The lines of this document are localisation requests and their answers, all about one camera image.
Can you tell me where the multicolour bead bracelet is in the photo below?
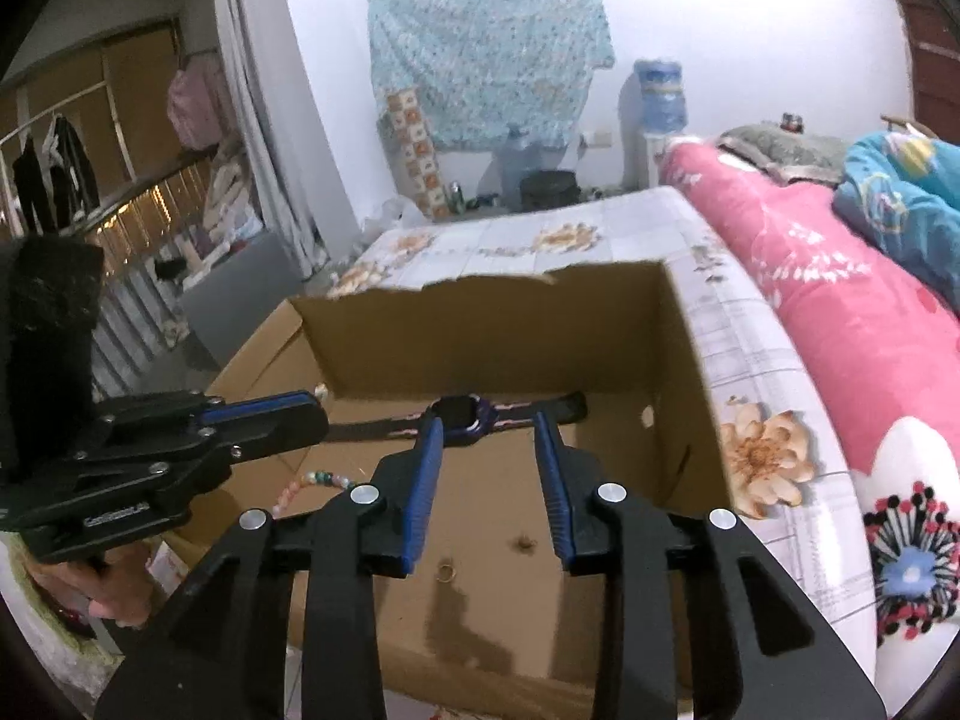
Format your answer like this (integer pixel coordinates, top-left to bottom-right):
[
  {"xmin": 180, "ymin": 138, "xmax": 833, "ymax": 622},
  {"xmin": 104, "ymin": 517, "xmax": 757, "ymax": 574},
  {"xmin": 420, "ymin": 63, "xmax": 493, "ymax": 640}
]
[{"xmin": 270, "ymin": 469, "xmax": 356, "ymax": 520}]

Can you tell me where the black smart watch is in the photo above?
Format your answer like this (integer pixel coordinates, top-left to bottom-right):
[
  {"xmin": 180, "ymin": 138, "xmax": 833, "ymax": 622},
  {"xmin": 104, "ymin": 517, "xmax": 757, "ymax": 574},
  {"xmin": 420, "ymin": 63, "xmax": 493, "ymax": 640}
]
[{"xmin": 325, "ymin": 392, "xmax": 589, "ymax": 447}]

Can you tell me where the gold butterfly charm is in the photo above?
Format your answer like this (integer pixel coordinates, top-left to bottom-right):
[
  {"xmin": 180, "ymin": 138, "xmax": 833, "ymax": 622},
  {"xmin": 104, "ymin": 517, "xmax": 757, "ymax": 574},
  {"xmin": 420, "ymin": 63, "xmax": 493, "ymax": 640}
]
[{"xmin": 511, "ymin": 533, "xmax": 537, "ymax": 554}]

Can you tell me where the left hand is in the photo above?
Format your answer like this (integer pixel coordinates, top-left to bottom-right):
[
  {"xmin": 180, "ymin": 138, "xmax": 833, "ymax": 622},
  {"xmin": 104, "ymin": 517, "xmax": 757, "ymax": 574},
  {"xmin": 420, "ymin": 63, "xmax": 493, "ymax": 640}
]
[{"xmin": 23, "ymin": 541, "xmax": 155, "ymax": 628}]

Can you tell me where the grey box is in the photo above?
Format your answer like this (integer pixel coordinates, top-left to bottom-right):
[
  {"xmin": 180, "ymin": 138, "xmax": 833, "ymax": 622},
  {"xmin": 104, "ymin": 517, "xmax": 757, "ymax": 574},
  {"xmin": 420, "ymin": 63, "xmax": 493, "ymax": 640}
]
[{"xmin": 179, "ymin": 232, "xmax": 302, "ymax": 367}]

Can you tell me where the brown cardboard box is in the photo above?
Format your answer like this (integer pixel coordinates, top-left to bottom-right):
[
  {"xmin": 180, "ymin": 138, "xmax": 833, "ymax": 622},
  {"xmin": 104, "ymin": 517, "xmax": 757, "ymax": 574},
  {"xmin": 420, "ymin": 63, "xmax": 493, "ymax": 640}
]
[{"xmin": 212, "ymin": 262, "xmax": 729, "ymax": 718}]

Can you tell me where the white curtain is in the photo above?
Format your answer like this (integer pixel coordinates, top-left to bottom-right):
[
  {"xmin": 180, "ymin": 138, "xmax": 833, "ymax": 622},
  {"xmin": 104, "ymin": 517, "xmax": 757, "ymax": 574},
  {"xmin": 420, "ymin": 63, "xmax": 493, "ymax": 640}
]
[{"xmin": 215, "ymin": 0, "xmax": 359, "ymax": 278}]

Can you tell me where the white plastic bag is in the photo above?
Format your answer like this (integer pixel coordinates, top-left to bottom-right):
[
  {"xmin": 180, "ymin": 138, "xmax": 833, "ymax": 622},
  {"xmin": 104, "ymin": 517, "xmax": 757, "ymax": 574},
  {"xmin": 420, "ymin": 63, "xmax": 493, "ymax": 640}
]
[{"xmin": 363, "ymin": 195, "xmax": 431, "ymax": 241}]

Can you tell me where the black hanging jacket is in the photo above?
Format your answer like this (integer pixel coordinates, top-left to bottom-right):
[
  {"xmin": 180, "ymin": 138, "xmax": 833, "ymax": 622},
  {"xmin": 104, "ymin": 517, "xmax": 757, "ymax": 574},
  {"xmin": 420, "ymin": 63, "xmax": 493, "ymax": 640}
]
[{"xmin": 13, "ymin": 114, "xmax": 99, "ymax": 236}]

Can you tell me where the green can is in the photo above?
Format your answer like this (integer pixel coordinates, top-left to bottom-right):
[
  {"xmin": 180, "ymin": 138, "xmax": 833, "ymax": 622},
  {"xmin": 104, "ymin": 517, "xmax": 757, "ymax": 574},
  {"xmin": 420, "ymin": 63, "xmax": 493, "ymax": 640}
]
[{"xmin": 448, "ymin": 182, "xmax": 466, "ymax": 215}]

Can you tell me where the pink hanging garment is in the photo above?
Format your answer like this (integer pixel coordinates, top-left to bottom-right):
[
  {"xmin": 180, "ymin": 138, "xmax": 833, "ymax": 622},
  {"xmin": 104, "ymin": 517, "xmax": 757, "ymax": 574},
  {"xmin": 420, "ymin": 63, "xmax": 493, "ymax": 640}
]
[{"xmin": 166, "ymin": 52, "xmax": 229, "ymax": 151}]

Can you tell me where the pink floral quilt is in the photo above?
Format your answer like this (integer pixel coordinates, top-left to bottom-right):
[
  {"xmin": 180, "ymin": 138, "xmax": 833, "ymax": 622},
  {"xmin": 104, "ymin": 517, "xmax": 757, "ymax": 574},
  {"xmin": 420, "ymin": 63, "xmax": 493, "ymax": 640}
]
[{"xmin": 661, "ymin": 138, "xmax": 958, "ymax": 718}]

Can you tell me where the black rice cooker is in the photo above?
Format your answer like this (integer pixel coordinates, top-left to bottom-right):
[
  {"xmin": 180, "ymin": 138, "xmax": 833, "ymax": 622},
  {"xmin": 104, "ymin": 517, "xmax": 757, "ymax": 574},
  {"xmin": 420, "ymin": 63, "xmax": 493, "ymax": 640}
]
[{"xmin": 519, "ymin": 169, "xmax": 581, "ymax": 211}]

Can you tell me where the white water dispenser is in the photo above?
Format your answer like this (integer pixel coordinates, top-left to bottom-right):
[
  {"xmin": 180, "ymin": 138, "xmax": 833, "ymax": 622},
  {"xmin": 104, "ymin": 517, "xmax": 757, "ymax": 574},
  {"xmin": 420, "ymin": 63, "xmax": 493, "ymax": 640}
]
[{"xmin": 622, "ymin": 128, "xmax": 672, "ymax": 190}]

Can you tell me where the blue patterned blanket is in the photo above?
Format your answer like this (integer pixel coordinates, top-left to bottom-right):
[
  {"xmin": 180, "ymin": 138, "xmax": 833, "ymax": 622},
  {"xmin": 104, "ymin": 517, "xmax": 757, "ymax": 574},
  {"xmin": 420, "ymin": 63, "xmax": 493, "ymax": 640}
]
[{"xmin": 833, "ymin": 128, "xmax": 958, "ymax": 307}]

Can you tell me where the blue water bottle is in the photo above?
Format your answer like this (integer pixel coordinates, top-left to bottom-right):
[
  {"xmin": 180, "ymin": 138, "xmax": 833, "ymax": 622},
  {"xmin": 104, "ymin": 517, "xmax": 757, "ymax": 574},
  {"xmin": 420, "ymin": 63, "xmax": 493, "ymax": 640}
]
[{"xmin": 635, "ymin": 59, "xmax": 688, "ymax": 135}]

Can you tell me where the brown wooden door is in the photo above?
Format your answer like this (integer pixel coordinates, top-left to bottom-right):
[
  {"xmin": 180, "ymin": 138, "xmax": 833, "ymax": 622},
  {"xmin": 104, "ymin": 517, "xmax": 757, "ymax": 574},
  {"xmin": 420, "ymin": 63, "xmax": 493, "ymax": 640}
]
[{"xmin": 896, "ymin": 0, "xmax": 960, "ymax": 145}]

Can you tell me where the blue floral wall cloth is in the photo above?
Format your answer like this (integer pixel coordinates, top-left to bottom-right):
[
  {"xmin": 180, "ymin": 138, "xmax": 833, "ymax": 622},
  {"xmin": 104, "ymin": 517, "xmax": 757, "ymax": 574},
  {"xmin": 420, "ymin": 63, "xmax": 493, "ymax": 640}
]
[{"xmin": 368, "ymin": 0, "xmax": 615, "ymax": 151}]

